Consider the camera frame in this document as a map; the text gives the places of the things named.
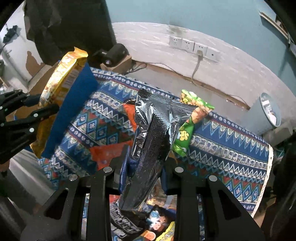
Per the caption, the black cylindrical device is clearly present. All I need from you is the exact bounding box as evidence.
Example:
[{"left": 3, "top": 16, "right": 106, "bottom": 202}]
[{"left": 89, "top": 43, "right": 128, "bottom": 67}]

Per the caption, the white wall socket strip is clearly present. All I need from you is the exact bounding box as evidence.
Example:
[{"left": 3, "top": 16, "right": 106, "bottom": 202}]
[{"left": 169, "top": 36, "right": 220, "bottom": 62}]

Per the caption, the thin black floor cable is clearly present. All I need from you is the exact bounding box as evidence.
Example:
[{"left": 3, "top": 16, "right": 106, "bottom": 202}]
[{"left": 125, "top": 60, "right": 249, "bottom": 108}]

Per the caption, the black printed snack packet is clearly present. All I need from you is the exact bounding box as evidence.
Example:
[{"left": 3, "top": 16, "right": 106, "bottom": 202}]
[{"left": 110, "top": 203, "right": 144, "bottom": 240}]

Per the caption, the orange squid snack bag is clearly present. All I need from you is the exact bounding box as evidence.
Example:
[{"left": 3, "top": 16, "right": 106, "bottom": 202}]
[{"left": 89, "top": 101, "right": 137, "bottom": 170}]

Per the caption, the grey plug and cable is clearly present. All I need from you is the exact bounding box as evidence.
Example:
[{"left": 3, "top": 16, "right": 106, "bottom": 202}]
[{"left": 191, "top": 50, "right": 204, "bottom": 85}]

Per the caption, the black hanging cloth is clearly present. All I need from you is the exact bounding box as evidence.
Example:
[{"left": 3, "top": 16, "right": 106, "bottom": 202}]
[{"left": 23, "top": 0, "right": 116, "bottom": 65}]

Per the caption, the yellow snack bag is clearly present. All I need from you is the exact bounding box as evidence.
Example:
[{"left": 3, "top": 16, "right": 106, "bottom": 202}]
[{"left": 30, "top": 47, "right": 88, "bottom": 158}]

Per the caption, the blue patterned tablecloth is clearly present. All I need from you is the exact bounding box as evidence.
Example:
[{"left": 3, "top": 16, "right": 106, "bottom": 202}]
[{"left": 36, "top": 67, "right": 275, "bottom": 241}]

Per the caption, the grey waste bin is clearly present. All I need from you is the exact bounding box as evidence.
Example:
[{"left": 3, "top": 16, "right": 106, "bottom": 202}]
[{"left": 241, "top": 92, "right": 281, "bottom": 136}]

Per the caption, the small cardboard box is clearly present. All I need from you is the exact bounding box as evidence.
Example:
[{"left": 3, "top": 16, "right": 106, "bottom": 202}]
[{"left": 100, "top": 55, "right": 133, "bottom": 74}]

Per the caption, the silver foil snack bag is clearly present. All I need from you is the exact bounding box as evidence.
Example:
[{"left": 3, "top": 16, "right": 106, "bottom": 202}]
[{"left": 118, "top": 89, "right": 195, "bottom": 211}]

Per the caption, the green peanut snack bag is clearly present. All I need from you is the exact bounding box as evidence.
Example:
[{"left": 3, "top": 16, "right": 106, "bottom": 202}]
[{"left": 172, "top": 89, "right": 215, "bottom": 157}]

